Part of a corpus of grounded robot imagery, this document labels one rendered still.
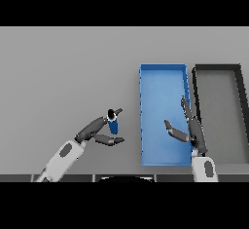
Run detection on blue bin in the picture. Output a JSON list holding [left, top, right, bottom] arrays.
[[138, 62, 195, 168]]

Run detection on dark grey bin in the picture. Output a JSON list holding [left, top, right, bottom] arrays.
[[191, 63, 249, 165]]

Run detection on blue pipe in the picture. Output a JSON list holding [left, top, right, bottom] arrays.
[[106, 108, 120, 135]]

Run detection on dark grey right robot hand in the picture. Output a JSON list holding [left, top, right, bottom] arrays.
[[162, 95, 209, 156]]

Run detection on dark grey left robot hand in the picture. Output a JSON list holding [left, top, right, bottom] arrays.
[[74, 107, 125, 147]]

